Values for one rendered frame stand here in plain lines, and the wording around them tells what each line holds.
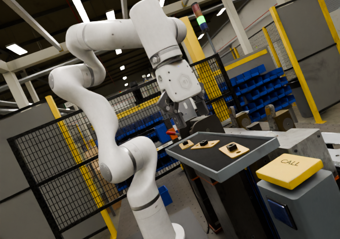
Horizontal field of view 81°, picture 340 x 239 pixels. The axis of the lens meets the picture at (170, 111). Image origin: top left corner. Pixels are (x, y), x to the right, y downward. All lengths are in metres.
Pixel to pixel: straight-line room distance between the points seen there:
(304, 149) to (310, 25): 3.75
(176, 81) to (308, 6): 3.92
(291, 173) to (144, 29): 0.42
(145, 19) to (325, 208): 0.48
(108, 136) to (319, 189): 0.62
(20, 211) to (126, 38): 2.87
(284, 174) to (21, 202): 3.10
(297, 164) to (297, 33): 3.73
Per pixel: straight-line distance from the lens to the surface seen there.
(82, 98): 0.82
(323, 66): 4.19
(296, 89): 4.29
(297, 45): 3.94
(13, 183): 3.20
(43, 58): 5.28
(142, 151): 0.77
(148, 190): 0.79
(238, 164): 0.37
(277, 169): 0.32
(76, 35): 0.77
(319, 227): 0.33
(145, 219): 0.83
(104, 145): 0.75
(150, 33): 0.52
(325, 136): 0.82
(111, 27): 0.64
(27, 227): 3.31
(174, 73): 0.50
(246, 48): 5.83
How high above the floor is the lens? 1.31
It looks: 3 degrees down
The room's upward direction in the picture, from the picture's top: 24 degrees counter-clockwise
